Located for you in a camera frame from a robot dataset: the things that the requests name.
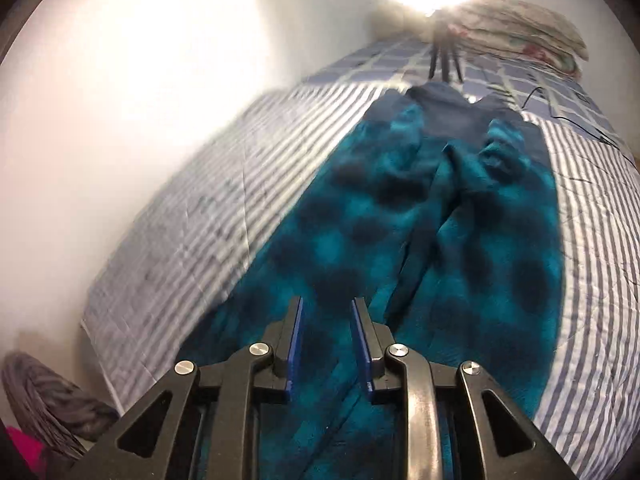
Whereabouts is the grey striped cloth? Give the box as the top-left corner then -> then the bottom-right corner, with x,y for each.
1,352 -> 121,461

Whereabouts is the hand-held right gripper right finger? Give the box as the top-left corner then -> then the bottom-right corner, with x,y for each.
350,297 -> 576,480

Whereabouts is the pink cloth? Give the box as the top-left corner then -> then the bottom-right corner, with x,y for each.
4,427 -> 48,473

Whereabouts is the grey white striped bed sheet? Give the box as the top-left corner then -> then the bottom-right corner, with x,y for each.
80,80 -> 640,478

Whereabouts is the blue checked blanket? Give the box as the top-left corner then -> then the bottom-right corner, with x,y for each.
305,35 -> 628,146

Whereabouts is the black cable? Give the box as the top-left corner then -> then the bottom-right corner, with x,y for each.
520,85 -> 623,148

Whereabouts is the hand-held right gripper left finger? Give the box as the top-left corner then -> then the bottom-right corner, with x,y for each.
75,296 -> 304,480

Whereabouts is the black tripod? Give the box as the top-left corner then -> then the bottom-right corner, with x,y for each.
427,10 -> 463,82

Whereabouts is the teal black plaid fleece garment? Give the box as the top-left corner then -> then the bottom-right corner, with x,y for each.
180,82 -> 566,480

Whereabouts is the floral pillow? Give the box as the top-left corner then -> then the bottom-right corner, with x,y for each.
447,0 -> 590,77

